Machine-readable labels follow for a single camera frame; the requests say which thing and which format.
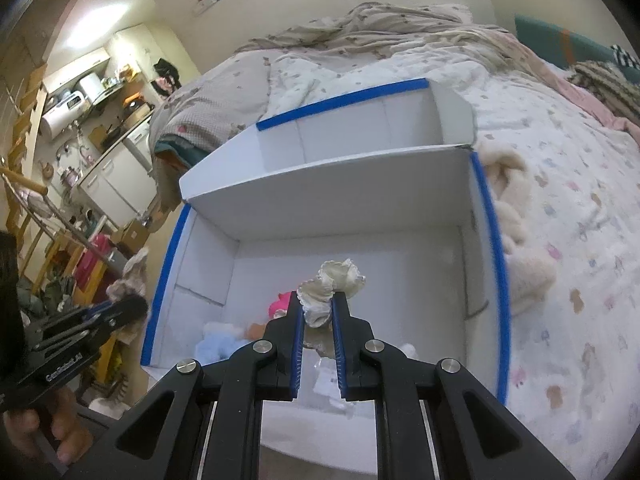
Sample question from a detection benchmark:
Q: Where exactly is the person's left hand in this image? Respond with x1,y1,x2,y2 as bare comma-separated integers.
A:
4,385,94,467

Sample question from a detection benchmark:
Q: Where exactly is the striped knitted cloth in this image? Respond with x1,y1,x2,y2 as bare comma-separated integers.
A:
570,60,640,117

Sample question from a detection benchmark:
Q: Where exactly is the bright pink sock roll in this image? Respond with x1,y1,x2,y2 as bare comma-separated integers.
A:
267,291,293,320

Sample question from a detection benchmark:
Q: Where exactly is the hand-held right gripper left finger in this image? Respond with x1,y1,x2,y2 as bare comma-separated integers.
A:
65,292,307,480

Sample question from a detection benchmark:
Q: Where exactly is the grey printed quilt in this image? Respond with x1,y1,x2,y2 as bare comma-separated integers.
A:
150,2,506,161

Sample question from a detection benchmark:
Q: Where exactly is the beige plush toy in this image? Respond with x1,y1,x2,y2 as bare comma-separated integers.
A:
475,141,557,317

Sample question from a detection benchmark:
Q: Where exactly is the black hanging bag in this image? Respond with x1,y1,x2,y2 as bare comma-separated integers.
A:
152,58,181,94

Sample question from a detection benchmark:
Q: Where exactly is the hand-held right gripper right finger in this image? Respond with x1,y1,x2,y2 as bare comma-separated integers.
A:
331,291,576,480

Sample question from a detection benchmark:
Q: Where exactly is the pink hanging cloth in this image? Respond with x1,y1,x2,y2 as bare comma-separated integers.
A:
75,234,114,291

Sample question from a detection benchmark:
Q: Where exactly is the white knitted sock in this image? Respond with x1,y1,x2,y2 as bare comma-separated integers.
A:
313,360,344,402

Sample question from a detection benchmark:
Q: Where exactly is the light blue sock roll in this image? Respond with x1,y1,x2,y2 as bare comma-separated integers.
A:
195,321,251,363

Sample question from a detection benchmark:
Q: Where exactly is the blue and white cardboard box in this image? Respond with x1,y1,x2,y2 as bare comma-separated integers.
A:
141,78,512,478

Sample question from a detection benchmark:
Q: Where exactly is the white printed blanket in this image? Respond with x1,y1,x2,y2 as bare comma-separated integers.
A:
265,35,640,480

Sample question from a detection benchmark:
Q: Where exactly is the wooden rack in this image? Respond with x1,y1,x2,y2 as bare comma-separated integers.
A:
0,155,51,273

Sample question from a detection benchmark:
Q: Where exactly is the teal headboard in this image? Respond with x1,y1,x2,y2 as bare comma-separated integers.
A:
515,15,617,72

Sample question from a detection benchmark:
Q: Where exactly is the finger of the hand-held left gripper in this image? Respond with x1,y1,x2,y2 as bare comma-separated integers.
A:
89,294,150,335

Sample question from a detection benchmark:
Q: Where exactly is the white kitchen cabinet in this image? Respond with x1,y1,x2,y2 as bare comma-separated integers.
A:
75,120,157,231

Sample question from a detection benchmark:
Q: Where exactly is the brown cardboard carton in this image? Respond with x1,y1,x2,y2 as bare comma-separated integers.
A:
122,217,152,247

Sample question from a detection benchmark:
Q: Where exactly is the beige hanging towel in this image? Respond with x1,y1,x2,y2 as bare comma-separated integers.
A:
107,247,151,343

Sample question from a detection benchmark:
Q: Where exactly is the cream frilly sock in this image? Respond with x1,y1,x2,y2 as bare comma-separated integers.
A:
297,258,367,357

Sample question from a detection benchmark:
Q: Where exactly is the white water heater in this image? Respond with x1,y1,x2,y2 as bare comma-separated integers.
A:
40,91,96,139

